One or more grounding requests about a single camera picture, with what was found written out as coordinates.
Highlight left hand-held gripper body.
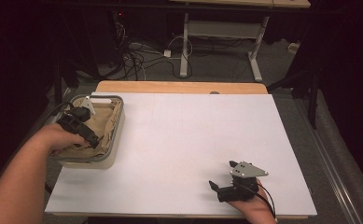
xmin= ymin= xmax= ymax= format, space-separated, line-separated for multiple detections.
xmin=55 ymin=95 xmax=99 ymax=147

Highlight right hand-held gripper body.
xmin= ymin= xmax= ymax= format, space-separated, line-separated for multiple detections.
xmin=216 ymin=161 xmax=270 ymax=203

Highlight tan pants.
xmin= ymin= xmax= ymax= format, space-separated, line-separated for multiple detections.
xmin=52 ymin=98 xmax=123 ymax=160

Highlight beige plastic bin grey rim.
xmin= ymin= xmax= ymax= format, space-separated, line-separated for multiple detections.
xmin=46 ymin=94 xmax=126 ymax=171

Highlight person's left hand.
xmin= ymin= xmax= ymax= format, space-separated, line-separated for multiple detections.
xmin=34 ymin=122 xmax=90 ymax=157

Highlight person's right hand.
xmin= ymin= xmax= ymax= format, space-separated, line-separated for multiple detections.
xmin=227 ymin=187 xmax=278 ymax=224

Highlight black stand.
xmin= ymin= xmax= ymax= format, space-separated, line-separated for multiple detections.
xmin=51 ymin=55 xmax=80 ymax=118
xmin=266 ymin=66 xmax=322 ymax=131

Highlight white board table cover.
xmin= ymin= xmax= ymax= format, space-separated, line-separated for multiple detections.
xmin=44 ymin=91 xmax=318 ymax=217

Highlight wooden desk top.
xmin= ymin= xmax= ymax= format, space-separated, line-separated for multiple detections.
xmin=169 ymin=0 xmax=312 ymax=9

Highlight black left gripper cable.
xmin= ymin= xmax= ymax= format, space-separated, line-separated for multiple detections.
xmin=44 ymin=102 xmax=75 ymax=126

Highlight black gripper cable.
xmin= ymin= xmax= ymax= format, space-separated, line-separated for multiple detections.
xmin=241 ymin=182 xmax=277 ymax=219
xmin=44 ymin=102 xmax=75 ymax=126

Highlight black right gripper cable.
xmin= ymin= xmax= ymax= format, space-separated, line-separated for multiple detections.
xmin=241 ymin=182 xmax=277 ymax=219

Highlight grey metal floor rail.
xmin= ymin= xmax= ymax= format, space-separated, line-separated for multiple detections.
xmin=45 ymin=87 xmax=73 ymax=125
xmin=294 ymin=96 xmax=363 ymax=224

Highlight tangle of floor cables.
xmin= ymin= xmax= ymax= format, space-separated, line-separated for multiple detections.
xmin=107 ymin=21 xmax=196 ymax=82

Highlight white metal desk frame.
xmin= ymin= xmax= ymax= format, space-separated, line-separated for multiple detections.
xmin=179 ymin=12 xmax=271 ymax=83

